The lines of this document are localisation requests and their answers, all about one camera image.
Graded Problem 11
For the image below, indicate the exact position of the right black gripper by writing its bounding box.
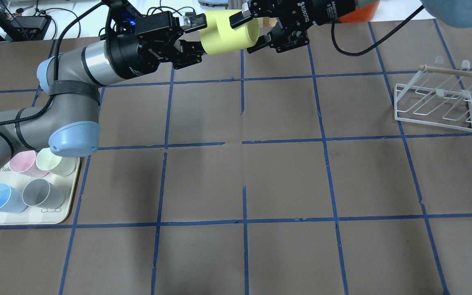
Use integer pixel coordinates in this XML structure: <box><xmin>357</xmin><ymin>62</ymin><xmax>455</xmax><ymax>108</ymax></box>
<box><xmin>229</xmin><ymin>0</ymin><xmax>358</xmax><ymax>54</ymax></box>

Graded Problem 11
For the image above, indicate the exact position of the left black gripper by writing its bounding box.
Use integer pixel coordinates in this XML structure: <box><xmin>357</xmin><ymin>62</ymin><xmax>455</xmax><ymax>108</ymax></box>
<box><xmin>104</xmin><ymin>11</ymin><xmax>208</xmax><ymax>79</ymax></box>

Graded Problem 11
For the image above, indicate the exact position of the yellow green plastic cup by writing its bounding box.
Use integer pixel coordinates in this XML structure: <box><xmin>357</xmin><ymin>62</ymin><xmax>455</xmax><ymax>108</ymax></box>
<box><xmin>199</xmin><ymin>9</ymin><xmax>260</xmax><ymax>55</ymax></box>

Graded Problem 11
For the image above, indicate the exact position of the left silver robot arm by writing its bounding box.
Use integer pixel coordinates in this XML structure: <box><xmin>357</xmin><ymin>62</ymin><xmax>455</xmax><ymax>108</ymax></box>
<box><xmin>0</xmin><ymin>11</ymin><xmax>207</xmax><ymax>168</ymax></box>

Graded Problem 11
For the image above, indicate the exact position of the cream plastic cup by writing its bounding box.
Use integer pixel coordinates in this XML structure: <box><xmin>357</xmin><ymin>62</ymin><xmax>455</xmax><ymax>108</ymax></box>
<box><xmin>35</xmin><ymin>148</ymin><xmax>77</xmax><ymax>176</ymax></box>

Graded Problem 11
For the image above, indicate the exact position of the pink plastic cup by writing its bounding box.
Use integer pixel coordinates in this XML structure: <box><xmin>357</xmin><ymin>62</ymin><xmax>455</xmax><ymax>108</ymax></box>
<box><xmin>8</xmin><ymin>150</ymin><xmax>48</xmax><ymax>178</ymax></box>

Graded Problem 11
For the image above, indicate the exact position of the grey plastic cup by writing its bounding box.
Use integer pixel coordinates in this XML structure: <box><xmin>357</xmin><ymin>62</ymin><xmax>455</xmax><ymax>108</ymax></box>
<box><xmin>22</xmin><ymin>179</ymin><xmax>64</xmax><ymax>209</ymax></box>

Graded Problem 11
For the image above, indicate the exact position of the light blue plastic cup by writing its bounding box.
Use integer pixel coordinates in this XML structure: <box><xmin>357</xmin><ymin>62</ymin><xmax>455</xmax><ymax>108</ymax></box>
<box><xmin>0</xmin><ymin>183</ymin><xmax>27</xmax><ymax>213</ymax></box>

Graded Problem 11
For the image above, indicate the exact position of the beige serving tray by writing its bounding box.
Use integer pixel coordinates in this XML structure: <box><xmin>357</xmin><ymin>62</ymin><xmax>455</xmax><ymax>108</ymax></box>
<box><xmin>0</xmin><ymin>159</ymin><xmax>81</xmax><ymax>226</ymax></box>

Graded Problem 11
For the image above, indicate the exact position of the white wire cup rack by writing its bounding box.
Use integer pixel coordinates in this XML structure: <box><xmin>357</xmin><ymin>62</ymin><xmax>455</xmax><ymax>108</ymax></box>
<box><xmin>393</xmin><ymin>56</ymin><xmax>472</xmax><ymax>132</ymax></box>

